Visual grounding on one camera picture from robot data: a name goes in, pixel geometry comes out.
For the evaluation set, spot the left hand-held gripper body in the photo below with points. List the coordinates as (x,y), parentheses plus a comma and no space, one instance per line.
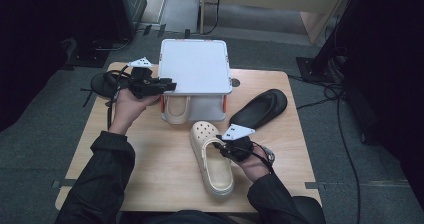
(143,84)

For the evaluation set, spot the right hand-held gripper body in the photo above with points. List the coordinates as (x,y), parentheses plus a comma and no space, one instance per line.
(240,149)

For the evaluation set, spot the cream clog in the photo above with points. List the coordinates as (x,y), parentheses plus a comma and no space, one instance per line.
(176,112)
(216,174)

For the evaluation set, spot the white shoe rack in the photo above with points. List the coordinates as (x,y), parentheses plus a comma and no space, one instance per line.
(195,67)

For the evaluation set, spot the black sandal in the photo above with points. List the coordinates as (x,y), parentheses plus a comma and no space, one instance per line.
(100,84)
(260,110)

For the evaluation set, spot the person's right hand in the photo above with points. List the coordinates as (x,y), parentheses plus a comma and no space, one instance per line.
(255,167)

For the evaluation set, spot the person's left hand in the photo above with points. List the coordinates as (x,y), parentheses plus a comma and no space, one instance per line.
(128,110)

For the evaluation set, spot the silver wristwatch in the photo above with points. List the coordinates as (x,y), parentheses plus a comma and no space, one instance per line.
(269,154)

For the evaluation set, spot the black floor tape mark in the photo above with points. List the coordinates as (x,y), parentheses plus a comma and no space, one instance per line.
(87,97)

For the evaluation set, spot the black flat stand base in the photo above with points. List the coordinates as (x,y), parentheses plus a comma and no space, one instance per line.
(86,59)

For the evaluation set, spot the person's dark lap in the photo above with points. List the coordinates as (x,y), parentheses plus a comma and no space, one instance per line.
(180,217)

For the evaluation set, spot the black cabinet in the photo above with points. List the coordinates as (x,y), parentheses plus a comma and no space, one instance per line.
(133,4)

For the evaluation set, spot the grey floor tape piece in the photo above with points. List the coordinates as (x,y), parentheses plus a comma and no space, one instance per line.
(63,183)
(315,185)

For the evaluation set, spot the black metal stand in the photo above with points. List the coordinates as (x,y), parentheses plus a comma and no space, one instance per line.
(320,67)

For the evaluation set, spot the dark curtain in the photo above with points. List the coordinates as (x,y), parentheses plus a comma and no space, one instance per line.
(33,34)
(393,67)

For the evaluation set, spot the light wooden cabinet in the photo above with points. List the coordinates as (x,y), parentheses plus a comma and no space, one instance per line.
(320,24)

